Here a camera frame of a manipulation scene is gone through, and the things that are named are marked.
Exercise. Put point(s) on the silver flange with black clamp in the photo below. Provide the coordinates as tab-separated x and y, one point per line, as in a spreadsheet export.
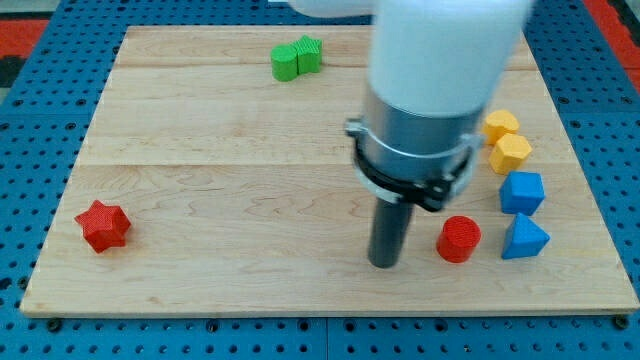
404	157

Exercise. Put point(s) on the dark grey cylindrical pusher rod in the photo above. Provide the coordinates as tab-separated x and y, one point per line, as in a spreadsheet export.
389	228

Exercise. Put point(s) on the red cylinder block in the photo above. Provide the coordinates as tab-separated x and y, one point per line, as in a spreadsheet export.
458	239

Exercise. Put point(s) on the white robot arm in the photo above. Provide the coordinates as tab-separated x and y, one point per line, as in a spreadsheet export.
433	67

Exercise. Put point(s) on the blue triangle block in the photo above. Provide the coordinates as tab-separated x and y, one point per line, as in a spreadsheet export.
524	238

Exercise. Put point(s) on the yellow heart block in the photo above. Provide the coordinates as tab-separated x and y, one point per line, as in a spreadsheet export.
498	123

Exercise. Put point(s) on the yellow hexagon block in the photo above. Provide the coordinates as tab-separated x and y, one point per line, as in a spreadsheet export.
509	153

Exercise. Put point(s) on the blue cube block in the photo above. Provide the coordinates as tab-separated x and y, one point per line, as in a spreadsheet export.
522	192

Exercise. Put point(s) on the green star block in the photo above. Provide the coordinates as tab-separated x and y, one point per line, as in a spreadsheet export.
309	54

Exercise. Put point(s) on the green cylinder block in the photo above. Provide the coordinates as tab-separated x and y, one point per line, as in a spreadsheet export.
284	62

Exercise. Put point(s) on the wooden board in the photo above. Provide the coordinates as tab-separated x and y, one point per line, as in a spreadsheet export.
243	200

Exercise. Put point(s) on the red star block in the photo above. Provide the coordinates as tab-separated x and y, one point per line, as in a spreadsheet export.
103	226

